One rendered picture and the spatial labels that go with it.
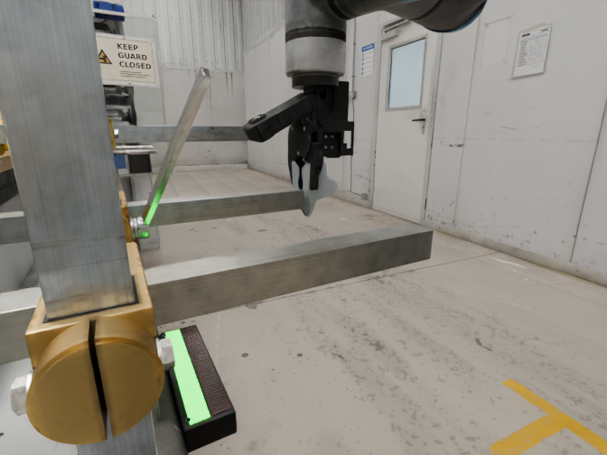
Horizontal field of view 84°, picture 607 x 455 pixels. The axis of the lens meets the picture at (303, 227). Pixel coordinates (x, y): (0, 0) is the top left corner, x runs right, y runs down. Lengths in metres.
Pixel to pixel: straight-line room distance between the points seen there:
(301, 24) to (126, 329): 0.45
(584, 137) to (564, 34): 0.69
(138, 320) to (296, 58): 0.43
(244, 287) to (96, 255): 0.11
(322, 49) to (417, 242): 0.31
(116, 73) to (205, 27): 6.82
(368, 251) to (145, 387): 0.20
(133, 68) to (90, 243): 2.84
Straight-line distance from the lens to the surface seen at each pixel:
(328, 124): 0.53
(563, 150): 2.95
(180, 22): 9.59
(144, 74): 3.00
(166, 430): 0.36
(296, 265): 0.26
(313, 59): 0.52
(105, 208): 0.17
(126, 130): 0.71
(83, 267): 0.18
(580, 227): 2.92
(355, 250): 0.29
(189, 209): 0.48
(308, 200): 0.54
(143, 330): 0.18
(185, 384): 0.40
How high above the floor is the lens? 0.95
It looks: 16 degrees down
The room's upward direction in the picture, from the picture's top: straight up
